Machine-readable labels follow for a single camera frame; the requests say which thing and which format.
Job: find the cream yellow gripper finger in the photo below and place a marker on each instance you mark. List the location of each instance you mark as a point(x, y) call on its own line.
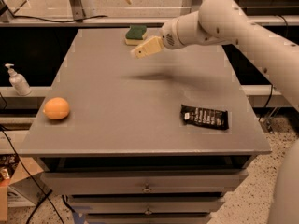
point(152, 45)

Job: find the green and yellow sponge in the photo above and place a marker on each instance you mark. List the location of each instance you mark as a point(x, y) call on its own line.
point(136, 35)

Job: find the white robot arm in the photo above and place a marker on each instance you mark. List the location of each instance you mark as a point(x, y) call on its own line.
point(277, 58)

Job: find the black snack wrapper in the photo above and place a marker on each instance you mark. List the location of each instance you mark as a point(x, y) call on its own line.
point(204, 117)

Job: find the grey drawer cabinet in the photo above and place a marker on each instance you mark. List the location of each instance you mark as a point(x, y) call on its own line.
point(125, 113)

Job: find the orange round fruit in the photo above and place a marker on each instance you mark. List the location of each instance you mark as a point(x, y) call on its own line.
point(56, 108)

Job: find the white pump soap bottle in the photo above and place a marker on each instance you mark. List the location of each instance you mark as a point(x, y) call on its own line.
point(18, 81)

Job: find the top grey drawer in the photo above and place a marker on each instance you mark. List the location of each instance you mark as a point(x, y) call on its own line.
point(144, 182)

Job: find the grey drawer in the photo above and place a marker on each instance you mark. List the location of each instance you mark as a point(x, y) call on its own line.
point(149, 219)
point(144, 182)
point(146, 204)

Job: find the middle grey drawer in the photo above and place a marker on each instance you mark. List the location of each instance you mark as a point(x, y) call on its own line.
point(146, 204)

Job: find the bottom grey drawer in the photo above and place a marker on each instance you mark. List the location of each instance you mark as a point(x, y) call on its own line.
point(149, 219)

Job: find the cardboard box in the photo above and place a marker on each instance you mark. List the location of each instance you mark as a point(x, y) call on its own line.
point(27, 166)

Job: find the white box on floor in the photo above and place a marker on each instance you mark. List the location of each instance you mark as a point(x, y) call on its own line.
point(26, 191)

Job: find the grey metal frame leg left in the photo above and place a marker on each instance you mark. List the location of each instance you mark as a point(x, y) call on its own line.
point(77, 9)

